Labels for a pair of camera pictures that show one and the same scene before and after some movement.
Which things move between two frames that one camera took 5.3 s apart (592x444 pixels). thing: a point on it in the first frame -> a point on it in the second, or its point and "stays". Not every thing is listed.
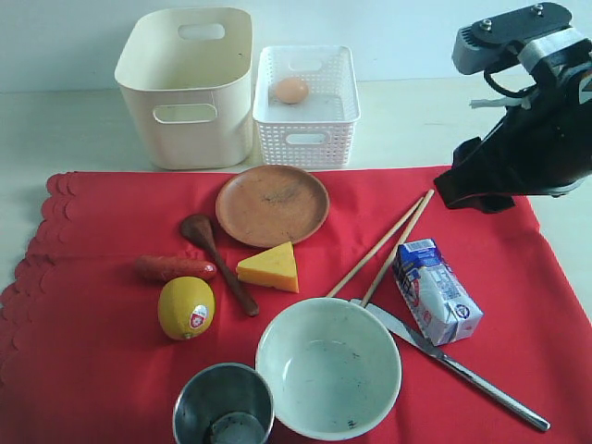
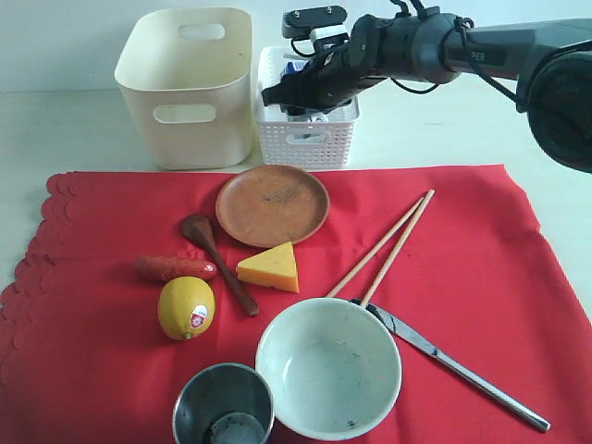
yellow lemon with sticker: (186, 307) stays
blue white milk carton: (438, 302) -> (311, 117)
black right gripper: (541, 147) -> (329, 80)
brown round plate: (271, 205) stays
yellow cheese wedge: (275, 266) stays
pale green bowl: (331, 366) stays
